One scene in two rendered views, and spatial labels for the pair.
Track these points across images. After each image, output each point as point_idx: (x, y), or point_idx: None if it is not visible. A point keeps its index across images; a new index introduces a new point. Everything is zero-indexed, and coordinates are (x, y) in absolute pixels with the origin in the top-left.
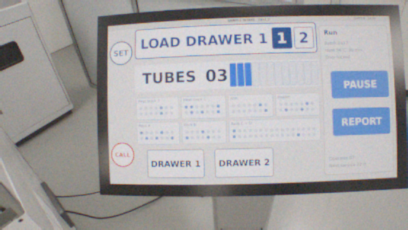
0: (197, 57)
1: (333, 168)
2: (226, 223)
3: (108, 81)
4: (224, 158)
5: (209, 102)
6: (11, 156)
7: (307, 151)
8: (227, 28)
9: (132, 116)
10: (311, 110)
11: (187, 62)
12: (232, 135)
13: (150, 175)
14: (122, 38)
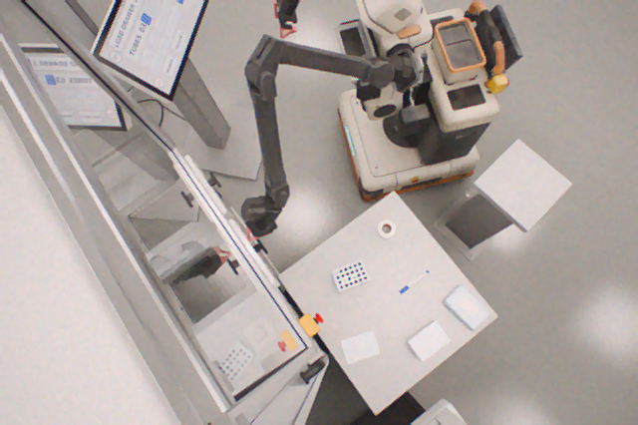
0: (132, 29)
1: (193, 13)
2: (190, 91)
3: (126, 70)
4: (174, 46)
5: (152, 37)
6: None
7: (183, 17)
8: (124, 9)
9: (145, 69)
10: (169, 5)
11: (132, 34)
12: (167, 38)
13: (170, 76)
14: (109, 52)
